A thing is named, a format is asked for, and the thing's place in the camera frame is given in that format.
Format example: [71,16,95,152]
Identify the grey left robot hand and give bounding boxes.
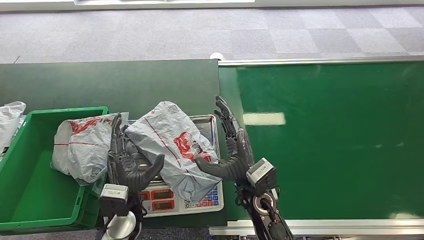
[107,112,166,194]

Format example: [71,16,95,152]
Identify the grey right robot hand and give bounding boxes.
[193,95,255,182]

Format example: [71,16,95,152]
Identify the grey mailer bag red logo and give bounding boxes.
[124,100,222,204]

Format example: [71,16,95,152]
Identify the green conveyor belt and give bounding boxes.
[209,55,424,237]

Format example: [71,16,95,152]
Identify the grey mailer bag wide red print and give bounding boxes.
[50,112,130,186]

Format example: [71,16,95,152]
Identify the electronic scale steel tray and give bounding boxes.
[125,114,225,219]

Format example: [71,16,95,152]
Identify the green plastic crate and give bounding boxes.
[0,106,110,232]

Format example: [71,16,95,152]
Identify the plain white plastic bag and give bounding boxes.
[0,101,27,157]

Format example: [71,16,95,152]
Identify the white baseboard trim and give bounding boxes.
[0,0,424,13]

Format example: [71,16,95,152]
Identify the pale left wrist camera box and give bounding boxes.
[99,183,130,217]

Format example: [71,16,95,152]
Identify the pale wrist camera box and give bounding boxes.
[245,157,278,197]
[99,183,130,217]

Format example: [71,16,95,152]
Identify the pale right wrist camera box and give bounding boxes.
[245,157,278,197]

